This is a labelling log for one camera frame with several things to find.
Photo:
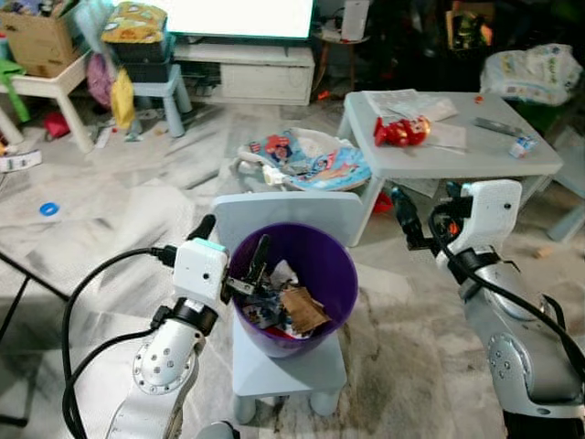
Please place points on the small blue white carton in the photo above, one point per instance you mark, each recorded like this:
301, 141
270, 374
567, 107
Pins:
523, 147

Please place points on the brown crumpled wrapper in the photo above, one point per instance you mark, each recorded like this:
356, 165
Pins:
304, 311

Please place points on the colourful snack wrapper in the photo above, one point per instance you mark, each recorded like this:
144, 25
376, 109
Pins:
265, 311

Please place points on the small red toy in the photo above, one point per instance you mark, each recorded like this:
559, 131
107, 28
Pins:
57, 125

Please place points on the white television cabinet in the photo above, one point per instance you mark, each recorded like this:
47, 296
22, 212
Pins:
265, 82

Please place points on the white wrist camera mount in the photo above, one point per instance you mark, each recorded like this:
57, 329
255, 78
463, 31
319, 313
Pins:
196, 274
494, 215

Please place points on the light blue kid chair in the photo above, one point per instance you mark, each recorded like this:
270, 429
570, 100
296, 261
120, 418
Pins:
576, 160
274, 206

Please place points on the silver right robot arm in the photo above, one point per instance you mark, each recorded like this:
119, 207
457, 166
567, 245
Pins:
521, 366

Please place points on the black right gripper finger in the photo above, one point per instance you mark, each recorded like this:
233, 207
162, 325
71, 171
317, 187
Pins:
399, 206
419, 236

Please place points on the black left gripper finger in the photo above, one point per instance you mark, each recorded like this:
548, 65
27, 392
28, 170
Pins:
260, 258
201, 229

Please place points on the grey remote control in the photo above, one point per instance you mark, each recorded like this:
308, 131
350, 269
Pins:
498, 127

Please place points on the black storage crate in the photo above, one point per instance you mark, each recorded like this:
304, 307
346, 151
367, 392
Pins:
146, 59

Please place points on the light blue plastic table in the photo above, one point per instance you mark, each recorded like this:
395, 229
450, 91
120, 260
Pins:
457, 163

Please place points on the yellow cloth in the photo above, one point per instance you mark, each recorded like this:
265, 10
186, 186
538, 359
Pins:
122, 101

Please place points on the white router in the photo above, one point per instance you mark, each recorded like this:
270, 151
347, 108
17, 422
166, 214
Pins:
355, 20

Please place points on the brown cardboard box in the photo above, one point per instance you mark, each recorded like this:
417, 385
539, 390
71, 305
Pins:
37, 50

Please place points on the cartoon print baby bouncer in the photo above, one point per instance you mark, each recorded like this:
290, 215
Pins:
311, 160

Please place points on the bright television screen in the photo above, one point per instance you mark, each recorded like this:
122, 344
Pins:
238, 16

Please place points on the white diaper pack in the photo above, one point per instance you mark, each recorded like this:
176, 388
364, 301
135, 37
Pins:
530, 73

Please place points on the red snack packet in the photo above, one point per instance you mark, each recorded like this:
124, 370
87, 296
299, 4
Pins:
398, 133

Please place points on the green toy spade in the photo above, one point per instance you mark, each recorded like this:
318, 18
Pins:
9, 78

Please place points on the open box with toys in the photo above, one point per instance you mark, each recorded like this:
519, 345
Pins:
466, 32

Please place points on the purple plastic rubbish bin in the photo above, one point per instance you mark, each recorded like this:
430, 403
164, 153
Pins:
320, 251

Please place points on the white paper sheets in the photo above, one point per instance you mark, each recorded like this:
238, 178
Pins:
430, 108

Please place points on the white power strip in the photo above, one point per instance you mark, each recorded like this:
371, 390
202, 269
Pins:
20, 162

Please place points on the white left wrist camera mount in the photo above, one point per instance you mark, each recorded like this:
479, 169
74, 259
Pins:
196, 274

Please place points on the grey robot leg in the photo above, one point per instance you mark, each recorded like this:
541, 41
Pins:
218, 432

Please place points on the pink bag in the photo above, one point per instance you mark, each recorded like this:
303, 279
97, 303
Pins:
98, 82

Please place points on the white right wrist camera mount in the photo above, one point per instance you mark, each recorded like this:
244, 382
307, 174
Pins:
494, 215

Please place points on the dark wooden side table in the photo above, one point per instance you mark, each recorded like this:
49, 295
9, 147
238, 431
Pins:
329, 38

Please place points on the crumpled white wrapper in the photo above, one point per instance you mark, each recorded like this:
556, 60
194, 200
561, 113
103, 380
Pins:
285, 273

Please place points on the small white table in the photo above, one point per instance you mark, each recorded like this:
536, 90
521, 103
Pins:
46, 87

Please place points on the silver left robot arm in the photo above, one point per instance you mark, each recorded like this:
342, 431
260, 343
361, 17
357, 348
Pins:
164, 366

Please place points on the light blue plastic stool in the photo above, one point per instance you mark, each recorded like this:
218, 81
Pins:
164, 87

